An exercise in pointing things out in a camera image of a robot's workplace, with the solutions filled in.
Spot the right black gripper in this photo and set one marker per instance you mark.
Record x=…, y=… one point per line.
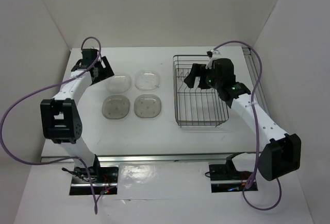
x=196, y=70

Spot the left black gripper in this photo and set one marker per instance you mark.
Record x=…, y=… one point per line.
x=105, y=72

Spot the clear plate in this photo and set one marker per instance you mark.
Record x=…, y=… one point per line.
x=147, y=80
x=119, y=83

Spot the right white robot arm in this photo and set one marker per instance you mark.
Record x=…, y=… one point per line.
x=280, y=151

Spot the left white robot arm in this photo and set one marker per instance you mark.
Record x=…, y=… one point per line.
x=61, y=122

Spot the smoky plate front left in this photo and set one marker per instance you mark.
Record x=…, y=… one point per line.
x=115, y=107

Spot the smoky plate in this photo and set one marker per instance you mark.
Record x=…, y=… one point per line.
x=147, y=106
x=115, y=107

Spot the smoky plate front right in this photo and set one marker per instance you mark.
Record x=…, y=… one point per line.
x=147, y=106

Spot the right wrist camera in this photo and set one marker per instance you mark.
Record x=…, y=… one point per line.
x=213, y=55

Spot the metal wire dish rack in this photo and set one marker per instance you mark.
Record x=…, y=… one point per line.
x=195, y=107

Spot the aluminium rail right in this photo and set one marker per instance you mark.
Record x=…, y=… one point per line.
x=253, y=67

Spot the aluminium rail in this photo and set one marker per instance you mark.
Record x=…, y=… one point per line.
x=164, y=158
x=253, y=67

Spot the aluminium rail front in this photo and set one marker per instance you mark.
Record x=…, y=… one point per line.
x=164, y=158

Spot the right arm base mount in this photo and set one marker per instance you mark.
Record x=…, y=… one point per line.
x=224, y=178

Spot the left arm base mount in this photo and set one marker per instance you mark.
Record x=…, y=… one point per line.
x=106, y=182

